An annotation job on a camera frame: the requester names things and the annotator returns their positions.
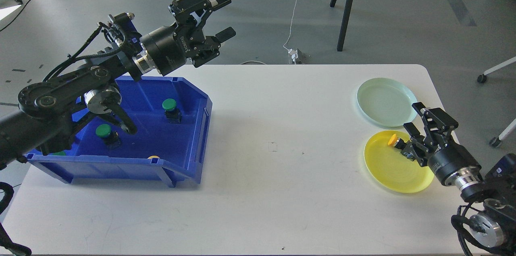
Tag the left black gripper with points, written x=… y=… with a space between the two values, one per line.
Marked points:
x=169 y=48

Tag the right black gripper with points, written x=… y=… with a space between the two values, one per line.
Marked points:
x=450 y=162

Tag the yellow push button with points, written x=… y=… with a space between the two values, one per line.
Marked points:
x=399 y=144

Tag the green push button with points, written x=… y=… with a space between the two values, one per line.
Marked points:
x=171 y=111
x=108 y=136

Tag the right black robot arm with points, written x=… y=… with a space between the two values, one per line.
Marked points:
x=488 y=220

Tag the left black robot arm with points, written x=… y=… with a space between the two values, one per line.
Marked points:
x=118 y=114

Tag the yellow plate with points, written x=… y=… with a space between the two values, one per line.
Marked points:
x=390 y=168

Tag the light green plate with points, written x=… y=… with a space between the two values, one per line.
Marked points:
x=386 y=102

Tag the green button at bin corner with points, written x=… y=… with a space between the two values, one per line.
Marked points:
x=60 y=153

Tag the white power adapter on floor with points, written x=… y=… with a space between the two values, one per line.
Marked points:
x=297 y=57

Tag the blue plastic bin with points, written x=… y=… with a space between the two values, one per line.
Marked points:
x=181 y=147

